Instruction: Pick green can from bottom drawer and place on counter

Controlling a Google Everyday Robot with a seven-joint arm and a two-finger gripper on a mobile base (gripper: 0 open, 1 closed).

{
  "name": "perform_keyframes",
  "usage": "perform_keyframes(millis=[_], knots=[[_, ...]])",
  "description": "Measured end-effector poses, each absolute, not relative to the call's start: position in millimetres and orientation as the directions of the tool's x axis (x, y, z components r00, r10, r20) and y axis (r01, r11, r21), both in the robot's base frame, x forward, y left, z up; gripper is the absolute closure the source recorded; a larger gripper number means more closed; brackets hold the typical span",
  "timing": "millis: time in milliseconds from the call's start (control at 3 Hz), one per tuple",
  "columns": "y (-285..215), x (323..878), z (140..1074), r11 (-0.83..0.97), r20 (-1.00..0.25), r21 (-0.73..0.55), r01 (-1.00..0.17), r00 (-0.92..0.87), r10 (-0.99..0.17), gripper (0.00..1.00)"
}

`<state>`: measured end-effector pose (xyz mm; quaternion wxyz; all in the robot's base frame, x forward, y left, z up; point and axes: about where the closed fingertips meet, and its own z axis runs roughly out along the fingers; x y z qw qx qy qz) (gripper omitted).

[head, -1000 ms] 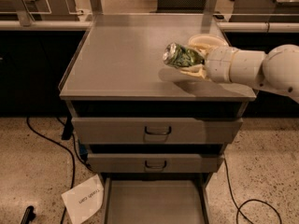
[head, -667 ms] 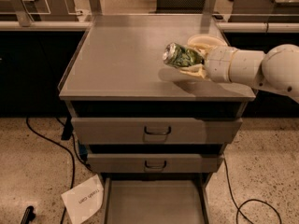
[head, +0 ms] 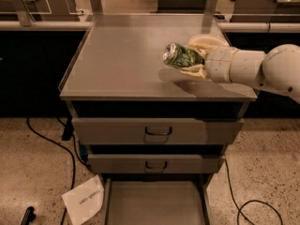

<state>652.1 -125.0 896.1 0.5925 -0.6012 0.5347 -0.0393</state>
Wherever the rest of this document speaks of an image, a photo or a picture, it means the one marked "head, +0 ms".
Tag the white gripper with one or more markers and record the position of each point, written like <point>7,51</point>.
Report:
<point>217,64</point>

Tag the crushed green can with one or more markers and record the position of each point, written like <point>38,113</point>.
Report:
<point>179,56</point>

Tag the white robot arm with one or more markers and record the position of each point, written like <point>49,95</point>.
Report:
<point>276,72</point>

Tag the grey drawer cabinet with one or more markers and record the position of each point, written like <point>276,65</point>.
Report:
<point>120,59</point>

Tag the grey top drawer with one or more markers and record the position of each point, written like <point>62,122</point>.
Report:
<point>157,122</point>

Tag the grey drawer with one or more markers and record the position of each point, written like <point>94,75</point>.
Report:
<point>157,122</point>
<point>155,159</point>
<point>166,199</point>

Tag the grey middle drawer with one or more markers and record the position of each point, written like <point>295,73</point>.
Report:
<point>155,159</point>

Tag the grey bottom drawer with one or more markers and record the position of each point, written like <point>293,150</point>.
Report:
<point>166,199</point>

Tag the white paper bowl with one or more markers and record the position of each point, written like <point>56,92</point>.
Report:
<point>208,39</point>

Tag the grey background table right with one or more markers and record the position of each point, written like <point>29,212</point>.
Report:
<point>266,11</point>

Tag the grey background table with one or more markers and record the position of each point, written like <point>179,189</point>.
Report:
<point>42,10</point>
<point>266,11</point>

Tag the grey background table left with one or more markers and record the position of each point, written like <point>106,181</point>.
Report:
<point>42,10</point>

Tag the white paper label sign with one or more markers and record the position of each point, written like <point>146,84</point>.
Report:
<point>84,201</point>

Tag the black object on floor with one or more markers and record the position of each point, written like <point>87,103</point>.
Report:
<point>29,216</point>

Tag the white horizontal rail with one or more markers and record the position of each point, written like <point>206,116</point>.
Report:
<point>227,27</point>

